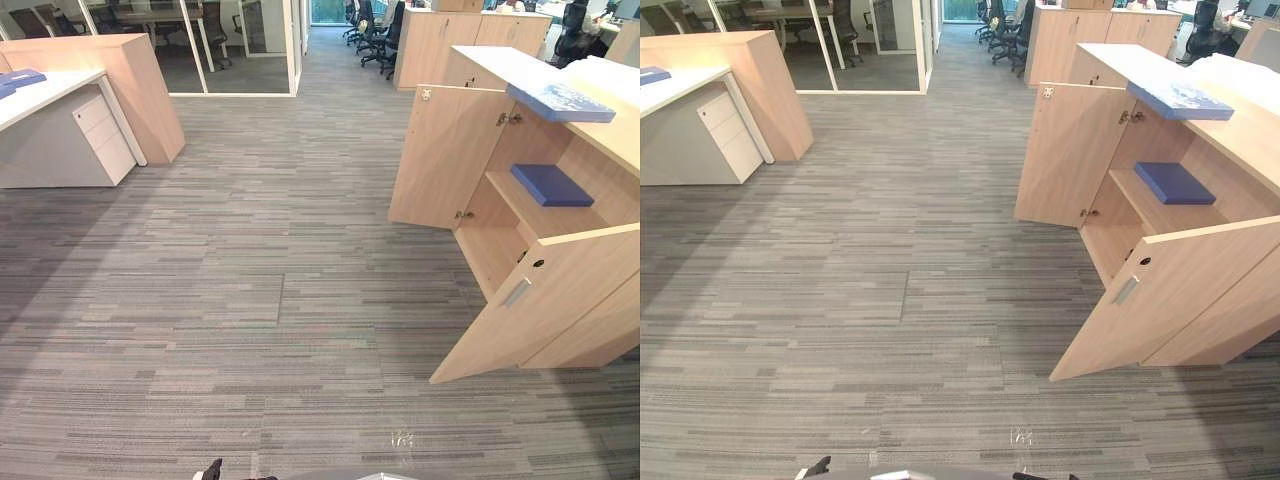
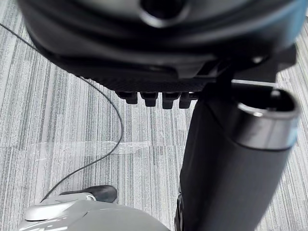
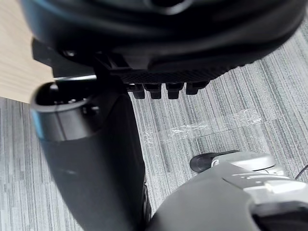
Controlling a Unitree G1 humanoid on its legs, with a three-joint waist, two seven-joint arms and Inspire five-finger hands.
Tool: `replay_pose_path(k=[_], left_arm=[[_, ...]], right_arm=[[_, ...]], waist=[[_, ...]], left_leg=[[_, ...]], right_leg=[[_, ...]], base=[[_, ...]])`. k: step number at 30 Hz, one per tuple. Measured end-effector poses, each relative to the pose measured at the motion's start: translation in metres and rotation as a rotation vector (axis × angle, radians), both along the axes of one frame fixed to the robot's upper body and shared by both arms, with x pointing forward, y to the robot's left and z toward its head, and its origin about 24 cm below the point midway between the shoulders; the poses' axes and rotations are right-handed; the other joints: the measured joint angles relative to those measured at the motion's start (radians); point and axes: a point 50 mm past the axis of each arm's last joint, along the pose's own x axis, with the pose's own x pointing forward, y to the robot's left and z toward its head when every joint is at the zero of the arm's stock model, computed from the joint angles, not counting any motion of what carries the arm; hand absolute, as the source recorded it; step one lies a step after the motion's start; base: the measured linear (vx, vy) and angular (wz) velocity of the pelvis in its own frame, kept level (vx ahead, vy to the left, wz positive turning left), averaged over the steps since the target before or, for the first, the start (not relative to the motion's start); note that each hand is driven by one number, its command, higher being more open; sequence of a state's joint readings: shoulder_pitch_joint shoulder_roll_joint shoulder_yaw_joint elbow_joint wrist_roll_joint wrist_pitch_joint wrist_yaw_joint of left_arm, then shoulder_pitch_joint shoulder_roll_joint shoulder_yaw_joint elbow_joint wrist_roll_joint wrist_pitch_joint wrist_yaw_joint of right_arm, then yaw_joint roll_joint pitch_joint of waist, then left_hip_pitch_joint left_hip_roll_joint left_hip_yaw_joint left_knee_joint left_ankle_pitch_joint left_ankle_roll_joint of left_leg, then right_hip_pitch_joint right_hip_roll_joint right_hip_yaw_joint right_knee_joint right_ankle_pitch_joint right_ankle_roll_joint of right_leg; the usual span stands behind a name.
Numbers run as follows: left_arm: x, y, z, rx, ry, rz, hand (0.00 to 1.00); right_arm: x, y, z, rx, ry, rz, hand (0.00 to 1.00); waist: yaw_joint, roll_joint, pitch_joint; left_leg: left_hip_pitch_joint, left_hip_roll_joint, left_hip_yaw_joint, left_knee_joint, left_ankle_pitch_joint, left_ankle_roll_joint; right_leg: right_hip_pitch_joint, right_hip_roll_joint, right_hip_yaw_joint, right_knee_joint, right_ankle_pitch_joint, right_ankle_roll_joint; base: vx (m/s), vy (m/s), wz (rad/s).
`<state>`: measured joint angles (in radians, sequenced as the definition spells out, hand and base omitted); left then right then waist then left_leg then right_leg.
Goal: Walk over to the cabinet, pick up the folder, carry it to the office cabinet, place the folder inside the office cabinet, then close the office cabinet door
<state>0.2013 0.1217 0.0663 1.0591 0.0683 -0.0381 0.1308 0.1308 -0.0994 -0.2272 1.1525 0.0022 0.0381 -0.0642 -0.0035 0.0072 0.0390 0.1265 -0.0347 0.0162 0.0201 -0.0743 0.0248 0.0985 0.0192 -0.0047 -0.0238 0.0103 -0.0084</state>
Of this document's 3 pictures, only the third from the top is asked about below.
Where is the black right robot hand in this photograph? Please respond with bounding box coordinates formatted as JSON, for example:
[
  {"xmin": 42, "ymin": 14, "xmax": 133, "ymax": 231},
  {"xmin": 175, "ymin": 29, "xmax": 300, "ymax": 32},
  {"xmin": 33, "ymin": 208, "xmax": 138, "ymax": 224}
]
[{"xmin": 20, "ymin": 0, "xmax": 308, "ymax": 231}]

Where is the light wood cabinet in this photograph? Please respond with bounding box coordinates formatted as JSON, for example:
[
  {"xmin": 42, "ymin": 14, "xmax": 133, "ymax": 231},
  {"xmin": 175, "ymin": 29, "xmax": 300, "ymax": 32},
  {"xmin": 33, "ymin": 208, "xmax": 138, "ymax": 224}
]
[{"xmin": 0, "ymin": 0, "xmax": 56, "ymax": 104}]

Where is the clear tape strip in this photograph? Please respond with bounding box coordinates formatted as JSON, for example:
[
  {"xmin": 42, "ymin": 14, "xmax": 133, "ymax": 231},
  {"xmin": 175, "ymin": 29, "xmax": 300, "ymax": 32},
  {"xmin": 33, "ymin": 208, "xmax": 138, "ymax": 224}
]
[{"xmin": 143, "ymin": 108, "xmax": 263, "ymax": 145}]

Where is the dark robot foot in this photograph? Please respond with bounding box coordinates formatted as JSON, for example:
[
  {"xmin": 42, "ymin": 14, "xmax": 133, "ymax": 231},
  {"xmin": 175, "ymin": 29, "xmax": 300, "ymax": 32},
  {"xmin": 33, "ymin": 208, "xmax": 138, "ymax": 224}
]
[{"xmin": 190, "ymin": 150, "xmax": 241, "ymax": 173}]

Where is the silver robot leg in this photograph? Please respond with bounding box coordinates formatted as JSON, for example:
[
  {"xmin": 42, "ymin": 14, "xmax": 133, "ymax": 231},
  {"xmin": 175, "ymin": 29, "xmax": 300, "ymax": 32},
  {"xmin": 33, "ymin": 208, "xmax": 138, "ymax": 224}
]
[{"xmin": 146, "ymin": 152, "xmax": 308, "ymax": 231}]

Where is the thin black cable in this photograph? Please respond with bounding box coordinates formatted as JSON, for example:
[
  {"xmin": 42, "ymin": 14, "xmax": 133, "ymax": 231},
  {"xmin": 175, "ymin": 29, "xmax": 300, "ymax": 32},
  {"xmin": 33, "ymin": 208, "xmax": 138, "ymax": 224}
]
[{"xmin": 295, "ymin": 163, "xmax": 308, "ymax": 180}]

